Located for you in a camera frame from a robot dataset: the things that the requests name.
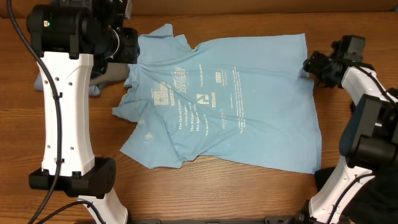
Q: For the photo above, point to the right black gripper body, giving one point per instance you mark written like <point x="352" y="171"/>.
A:
<point x="320" y="66"/>

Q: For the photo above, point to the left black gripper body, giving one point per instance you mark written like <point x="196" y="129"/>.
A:
<point x="127" y="50"/>

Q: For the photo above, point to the light blue printed t-shirt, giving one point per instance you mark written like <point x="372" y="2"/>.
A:
<point x="241" y="99"/>

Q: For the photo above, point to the black t-shirt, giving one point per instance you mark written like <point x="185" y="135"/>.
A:
<point x="373" y="193"/>

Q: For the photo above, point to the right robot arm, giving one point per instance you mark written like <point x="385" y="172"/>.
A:
<point x="359" y="78"/>

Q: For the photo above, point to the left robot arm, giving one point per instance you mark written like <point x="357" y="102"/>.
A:
<point x="75" y="41"/>

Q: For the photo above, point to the folded grey garment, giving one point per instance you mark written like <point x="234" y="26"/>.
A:
<point x="115" y="73"/>

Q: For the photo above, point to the folded blue jeans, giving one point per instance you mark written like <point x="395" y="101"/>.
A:
<point x="94" y="90"/>

